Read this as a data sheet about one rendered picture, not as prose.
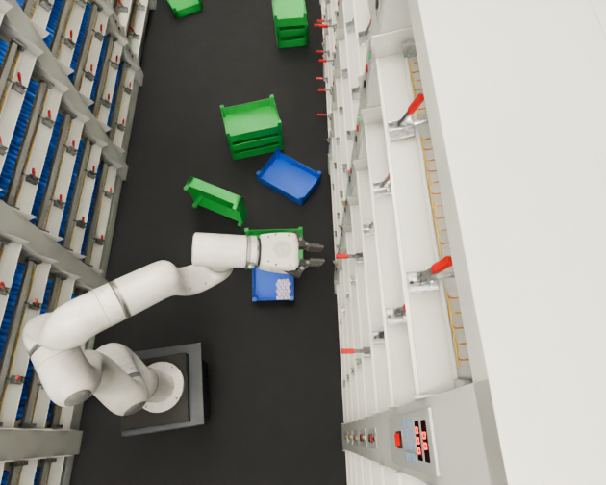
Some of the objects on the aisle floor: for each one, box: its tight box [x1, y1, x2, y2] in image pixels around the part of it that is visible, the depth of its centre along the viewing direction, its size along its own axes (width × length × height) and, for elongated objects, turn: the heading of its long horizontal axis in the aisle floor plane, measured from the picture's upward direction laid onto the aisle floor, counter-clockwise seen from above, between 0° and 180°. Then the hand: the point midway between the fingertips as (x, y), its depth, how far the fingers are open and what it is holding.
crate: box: [184, 176, 248, 227], centre depth 229 cm, size 8×30×20 cm, turn 66°
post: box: [341, 378, 508, 485], centre depth 111 cm, size 20×9×174 cm, turn 92°
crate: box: [256, 148, 321, 206], centre depth 241 cm, size 30×20×8 cm
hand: (315, 255), depth 115 cm, fingers open, 3 cm apart
